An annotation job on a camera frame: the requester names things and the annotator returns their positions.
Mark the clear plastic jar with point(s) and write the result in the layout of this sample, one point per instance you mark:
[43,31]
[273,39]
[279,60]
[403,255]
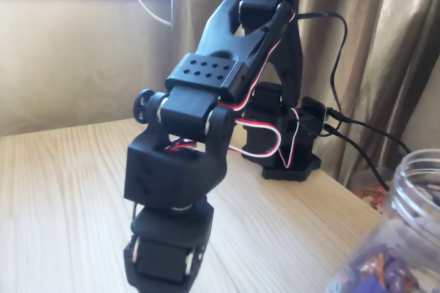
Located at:
[405,186]

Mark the black 3D-printed robot arm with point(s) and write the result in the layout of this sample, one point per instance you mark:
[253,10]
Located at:
[220,62]

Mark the orange patterned rug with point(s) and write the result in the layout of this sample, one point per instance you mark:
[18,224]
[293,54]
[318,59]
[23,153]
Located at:
[373,198]

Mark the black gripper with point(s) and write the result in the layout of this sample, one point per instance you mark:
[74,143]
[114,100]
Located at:
[159,258]

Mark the purple orange wrapped candy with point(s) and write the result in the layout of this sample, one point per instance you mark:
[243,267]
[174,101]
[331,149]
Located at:
[378,258]
[368,284]

